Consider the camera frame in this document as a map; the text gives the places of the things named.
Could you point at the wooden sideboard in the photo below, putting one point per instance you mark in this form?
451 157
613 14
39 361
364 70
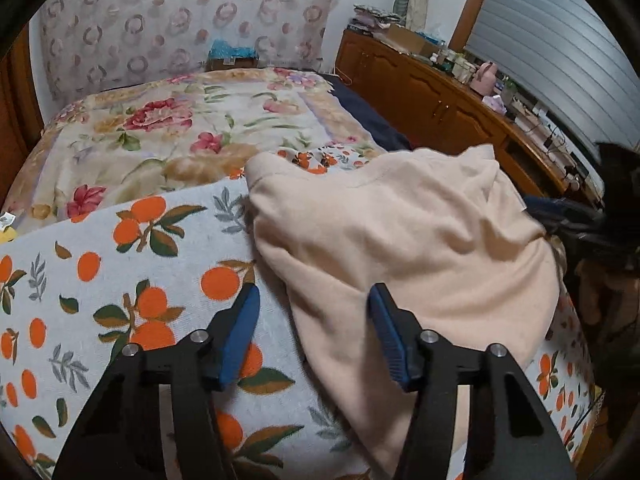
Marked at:
400 80

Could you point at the floral blanket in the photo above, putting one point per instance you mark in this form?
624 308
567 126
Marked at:
175 125

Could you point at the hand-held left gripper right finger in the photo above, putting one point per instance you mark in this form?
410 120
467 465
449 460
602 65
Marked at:
390 340

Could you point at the orange fruit print blanket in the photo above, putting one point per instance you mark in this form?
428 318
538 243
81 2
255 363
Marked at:
100 285

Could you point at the pink tissue pack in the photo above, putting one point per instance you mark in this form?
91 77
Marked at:
495 103

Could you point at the yellow plush toy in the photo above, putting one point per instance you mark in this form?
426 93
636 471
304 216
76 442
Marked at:
6 236

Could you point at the pink printed T-shirt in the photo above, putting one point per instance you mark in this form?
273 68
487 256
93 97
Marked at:
400 230

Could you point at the dark blue sheet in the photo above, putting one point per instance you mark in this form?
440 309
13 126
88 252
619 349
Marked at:
370 115

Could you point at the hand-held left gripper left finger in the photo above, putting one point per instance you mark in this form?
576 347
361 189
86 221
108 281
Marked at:
237 340

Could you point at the circle patterned sheer curtain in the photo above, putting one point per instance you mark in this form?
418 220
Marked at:
175 10

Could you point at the small grey fan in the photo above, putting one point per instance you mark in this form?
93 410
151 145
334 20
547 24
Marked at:
400 5

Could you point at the open cardboard box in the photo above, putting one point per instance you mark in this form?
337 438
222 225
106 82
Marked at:
410 40

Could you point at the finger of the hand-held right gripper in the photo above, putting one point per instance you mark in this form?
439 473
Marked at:
555 207
575 232

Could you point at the row of small bottles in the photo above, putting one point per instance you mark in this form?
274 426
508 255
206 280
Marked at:
452 66

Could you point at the wooden window frame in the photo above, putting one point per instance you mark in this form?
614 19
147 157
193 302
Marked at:
470 5

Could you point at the stack of folded clothes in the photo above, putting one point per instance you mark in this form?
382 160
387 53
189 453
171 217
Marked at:
372 19

